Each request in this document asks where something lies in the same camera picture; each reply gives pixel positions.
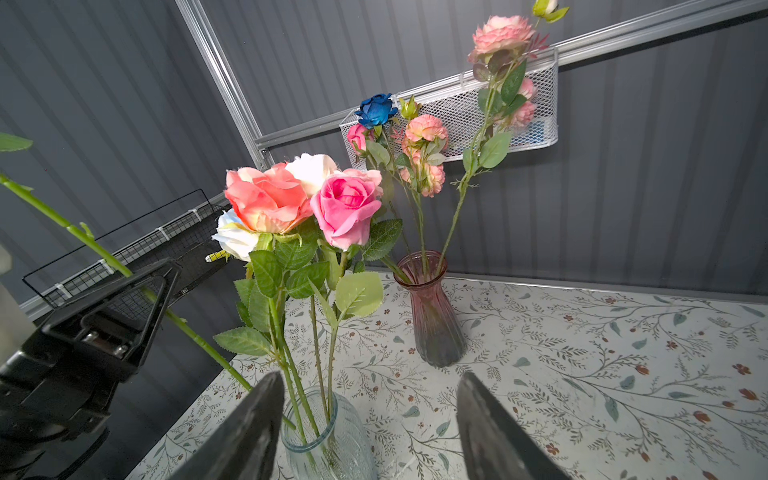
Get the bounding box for yellow item in black basket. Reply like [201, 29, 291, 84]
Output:
[205, 250, 231, 263]

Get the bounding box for coral red artificial rose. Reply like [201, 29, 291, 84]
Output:
[223, 161, 316, 445]

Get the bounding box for magenta pink artificial rose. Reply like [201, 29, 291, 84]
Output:
[347, 123, 370, 156]

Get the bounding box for clear ribbed glass vase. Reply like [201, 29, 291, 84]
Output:
[281, 388, 377, 480]

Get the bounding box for pink ribbed glass vase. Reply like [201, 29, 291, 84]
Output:
[396, 250, 466, 368]

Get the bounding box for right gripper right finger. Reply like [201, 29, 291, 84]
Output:
[456, 372, 568, 480]

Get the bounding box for white rosebud stem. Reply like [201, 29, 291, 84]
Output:
[286, 153, 339, 198]

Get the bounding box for pale pink carnation spray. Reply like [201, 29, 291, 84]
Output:
[435, 1, 569, 272]

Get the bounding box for blue artificial rose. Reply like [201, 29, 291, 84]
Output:
[355, 93, 399, 129]

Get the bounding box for black wire basket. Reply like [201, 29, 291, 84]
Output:
[21, 189, 228, 321]

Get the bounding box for pale blue white rose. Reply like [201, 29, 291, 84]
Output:
[212, 209, 260, 262]

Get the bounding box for items in white basket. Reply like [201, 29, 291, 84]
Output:
[510, 118, 550, 151]

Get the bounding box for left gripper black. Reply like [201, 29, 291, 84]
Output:
[1, 259, 180, 479]

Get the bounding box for light pink rosebud stem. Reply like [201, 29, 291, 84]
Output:
[310, 169, 383, 292]

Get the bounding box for white wire mesh basket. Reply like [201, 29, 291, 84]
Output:
[338, 46, 560, 169]

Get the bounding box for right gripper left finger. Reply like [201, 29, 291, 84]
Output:
[172, 372, 285, 480]

